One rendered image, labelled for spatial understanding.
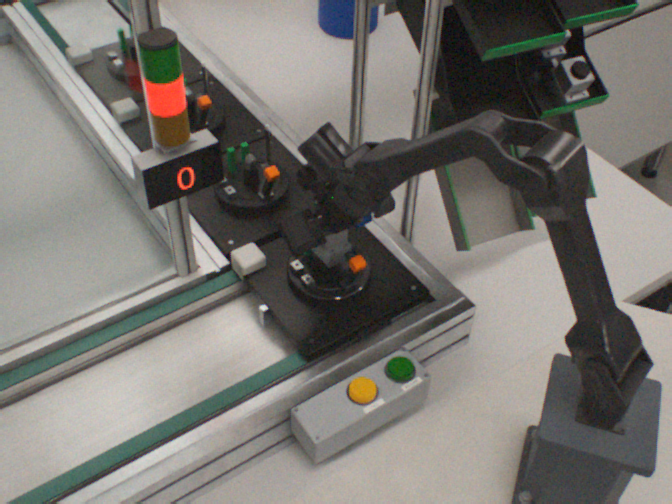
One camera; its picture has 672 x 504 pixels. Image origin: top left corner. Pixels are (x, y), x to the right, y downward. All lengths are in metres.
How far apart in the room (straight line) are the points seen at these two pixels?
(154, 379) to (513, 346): 0.60
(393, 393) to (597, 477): 0.30
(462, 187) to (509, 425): 0.40
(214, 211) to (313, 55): 0.72
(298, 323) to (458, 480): 0.34
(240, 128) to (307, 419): 0.69
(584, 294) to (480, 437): 0.40
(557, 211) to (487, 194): 0.50
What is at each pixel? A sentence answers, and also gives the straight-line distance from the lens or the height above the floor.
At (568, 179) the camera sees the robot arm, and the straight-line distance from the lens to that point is 0.90.
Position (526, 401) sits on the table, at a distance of 1.36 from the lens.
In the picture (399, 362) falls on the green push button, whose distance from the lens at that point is 1.23.
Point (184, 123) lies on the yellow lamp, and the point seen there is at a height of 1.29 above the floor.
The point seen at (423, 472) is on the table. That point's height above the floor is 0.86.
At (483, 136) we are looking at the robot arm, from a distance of 0.92.
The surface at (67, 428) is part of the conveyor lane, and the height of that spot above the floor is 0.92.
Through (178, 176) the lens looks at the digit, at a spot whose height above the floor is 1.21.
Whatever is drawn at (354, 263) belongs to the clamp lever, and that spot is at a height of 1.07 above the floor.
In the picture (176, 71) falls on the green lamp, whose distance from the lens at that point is 1.07.
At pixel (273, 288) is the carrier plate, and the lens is 1.32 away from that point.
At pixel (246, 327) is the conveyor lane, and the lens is 1.34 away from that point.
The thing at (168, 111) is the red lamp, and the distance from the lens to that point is 1.10.
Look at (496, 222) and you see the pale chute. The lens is 1.41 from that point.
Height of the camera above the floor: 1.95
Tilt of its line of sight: 46 degrees down
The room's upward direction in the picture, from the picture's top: 2 degrees clockwise
